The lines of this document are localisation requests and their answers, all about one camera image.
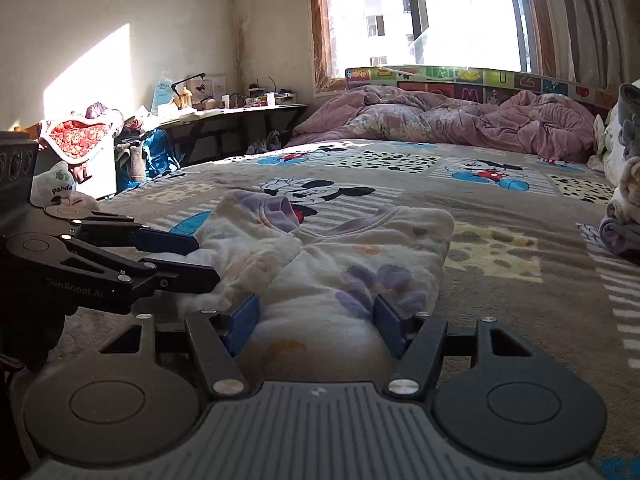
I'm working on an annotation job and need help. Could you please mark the small grey cloth bundle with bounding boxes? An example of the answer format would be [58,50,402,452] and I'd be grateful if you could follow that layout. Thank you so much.
[247,130,283,153]

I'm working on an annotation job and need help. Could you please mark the printed cartoon blanket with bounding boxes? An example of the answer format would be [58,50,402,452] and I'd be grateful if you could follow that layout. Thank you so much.
[10,137,640,480]

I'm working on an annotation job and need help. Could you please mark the colourful alphabet mat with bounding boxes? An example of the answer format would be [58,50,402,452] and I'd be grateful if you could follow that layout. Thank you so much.
[345,65,621,111]

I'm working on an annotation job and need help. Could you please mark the white folded clothes pile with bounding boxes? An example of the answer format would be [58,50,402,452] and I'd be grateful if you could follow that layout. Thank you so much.
[587,115,640,221]

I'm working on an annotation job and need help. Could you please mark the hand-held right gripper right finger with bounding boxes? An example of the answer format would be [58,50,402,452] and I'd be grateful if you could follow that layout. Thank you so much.
[372,294,537,401]

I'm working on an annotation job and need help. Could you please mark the window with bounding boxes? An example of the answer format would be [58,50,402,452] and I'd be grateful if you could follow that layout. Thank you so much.
[307,0,543,93]

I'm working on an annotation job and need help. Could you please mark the grey clothes heap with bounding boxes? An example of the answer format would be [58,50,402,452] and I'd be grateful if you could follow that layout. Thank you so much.
[117,140,148,186]

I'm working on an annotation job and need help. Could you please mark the black desk lamp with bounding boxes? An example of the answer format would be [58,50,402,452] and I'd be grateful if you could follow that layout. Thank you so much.
[171,72,207,106]

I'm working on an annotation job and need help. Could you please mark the curtain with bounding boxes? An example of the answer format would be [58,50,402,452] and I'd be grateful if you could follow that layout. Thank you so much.
[520,0,640,93]

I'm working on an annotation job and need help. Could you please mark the dark desk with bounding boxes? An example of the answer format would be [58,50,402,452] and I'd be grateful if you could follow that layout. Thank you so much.
[160,103,311,166]

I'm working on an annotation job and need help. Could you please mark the red floral cloth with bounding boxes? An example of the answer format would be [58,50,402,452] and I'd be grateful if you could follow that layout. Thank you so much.
[40,117,118,166]

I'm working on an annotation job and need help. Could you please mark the blue plastic bag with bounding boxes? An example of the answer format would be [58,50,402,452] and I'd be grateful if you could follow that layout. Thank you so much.
[142,128,181,178]

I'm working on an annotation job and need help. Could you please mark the purple folded cloth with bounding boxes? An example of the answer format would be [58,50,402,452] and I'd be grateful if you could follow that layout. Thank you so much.
[600,215,640,256]

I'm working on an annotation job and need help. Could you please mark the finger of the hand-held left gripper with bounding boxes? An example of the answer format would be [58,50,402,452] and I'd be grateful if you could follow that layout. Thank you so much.
[46,203,201,257]
[62,236,222,295]

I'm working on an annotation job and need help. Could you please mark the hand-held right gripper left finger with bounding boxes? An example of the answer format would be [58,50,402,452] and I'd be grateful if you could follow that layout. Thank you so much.
[100,292,261,400]

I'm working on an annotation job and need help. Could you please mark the white floral garment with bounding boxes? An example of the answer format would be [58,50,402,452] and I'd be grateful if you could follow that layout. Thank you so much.
[180,187,456,396]

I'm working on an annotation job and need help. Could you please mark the light blue packet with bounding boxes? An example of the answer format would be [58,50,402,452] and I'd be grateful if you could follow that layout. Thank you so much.
[152,76,176,113]

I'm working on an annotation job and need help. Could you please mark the purple duvet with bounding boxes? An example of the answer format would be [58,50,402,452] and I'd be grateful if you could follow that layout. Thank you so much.
[290,85,598,163]

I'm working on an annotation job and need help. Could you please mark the white printed cloth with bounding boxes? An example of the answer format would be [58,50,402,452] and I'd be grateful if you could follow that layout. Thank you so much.
[30,160,78,208]

